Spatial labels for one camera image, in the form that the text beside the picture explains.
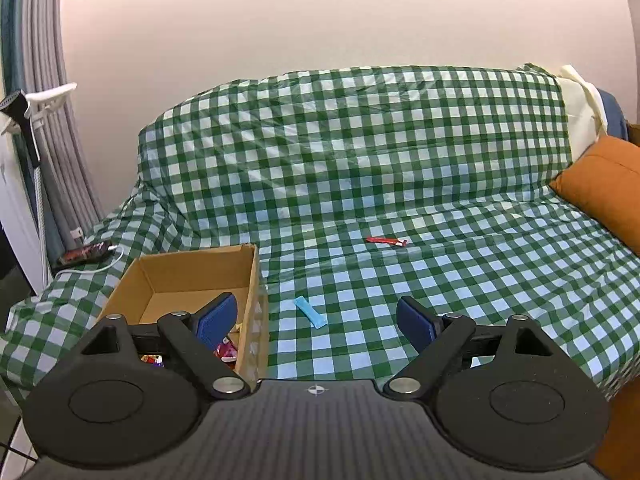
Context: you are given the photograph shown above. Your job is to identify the white clip holder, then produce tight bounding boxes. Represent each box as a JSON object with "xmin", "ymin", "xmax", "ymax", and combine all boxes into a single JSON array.
[{"xmin": 0, "ymin": 82, "xmax": 78, "ymax": 136}]

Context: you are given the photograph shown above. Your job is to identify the cardboard box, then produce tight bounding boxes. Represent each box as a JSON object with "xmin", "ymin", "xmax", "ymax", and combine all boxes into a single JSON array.
[{"xmin": 95, "ymin": 242, "xmax": 271, "ymax": 381}]

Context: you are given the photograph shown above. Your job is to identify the orange cushion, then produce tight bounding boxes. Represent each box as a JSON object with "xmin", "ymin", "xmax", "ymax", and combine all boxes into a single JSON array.
[{"xmin": 548, "ymin": 135, "xmax": 640, "ymax": 256}]

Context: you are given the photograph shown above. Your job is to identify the light blue stick packet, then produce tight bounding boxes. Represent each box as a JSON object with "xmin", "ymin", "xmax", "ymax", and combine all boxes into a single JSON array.
[{"xmin": 293, "ymin": 296, "xmax": 327, "ymax": 330}]

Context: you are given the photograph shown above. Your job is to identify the grey curtain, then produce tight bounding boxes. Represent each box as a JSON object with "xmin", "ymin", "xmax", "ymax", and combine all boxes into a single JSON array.
[{"xmin": 0, "ymin": 0, "xmax": 104, "ymax": 256}]

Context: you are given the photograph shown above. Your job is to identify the white cabinet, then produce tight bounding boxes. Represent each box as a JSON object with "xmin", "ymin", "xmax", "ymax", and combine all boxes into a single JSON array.
[{"xmin": 0, "ymin": 127, "xmax": 52, "ymax": 297}]

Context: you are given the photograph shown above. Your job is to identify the large red snack packet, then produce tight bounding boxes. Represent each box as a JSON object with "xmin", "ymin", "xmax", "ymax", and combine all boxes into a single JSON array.
[{"xmin": 215, "ymin": 332, "xmax": 242, "ymax": 364}]

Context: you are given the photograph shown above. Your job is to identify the black pole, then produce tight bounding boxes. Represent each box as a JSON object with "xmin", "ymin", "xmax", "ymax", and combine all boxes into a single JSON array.
[{"xmin": 0, "ymin": 89, "xmax": 42, "ymax": 167}]

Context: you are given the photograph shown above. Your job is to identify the black smartphone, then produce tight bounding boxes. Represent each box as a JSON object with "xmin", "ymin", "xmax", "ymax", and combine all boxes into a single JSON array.
[{"xmin": 59, "ymin": 241, "xmax": 114, "ymax": 266}]

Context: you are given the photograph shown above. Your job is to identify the blue cushion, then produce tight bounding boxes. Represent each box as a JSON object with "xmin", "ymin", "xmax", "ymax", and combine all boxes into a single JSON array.
[{"xmin": 597, "ymin": 89, "xmax": 629, "ymax": 142}]

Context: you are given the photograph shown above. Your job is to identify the cream cloth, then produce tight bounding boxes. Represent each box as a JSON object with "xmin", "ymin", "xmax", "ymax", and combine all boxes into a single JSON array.
[{"xmin": 556, "ymin": 64, "xmax": 609, "ymax": 162}]

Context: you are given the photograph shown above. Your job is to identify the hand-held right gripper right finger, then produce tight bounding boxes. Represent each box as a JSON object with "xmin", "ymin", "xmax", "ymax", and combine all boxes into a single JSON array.
[{"xmin": 382, "ymin": 296, "xmax": 576, "ymax": 401}]

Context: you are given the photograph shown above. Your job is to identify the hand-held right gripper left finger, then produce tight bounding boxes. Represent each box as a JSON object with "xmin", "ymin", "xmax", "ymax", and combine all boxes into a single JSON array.
[{"xmin": 65, "ymin": 292, "xmax": 251, "ymax": 401}]

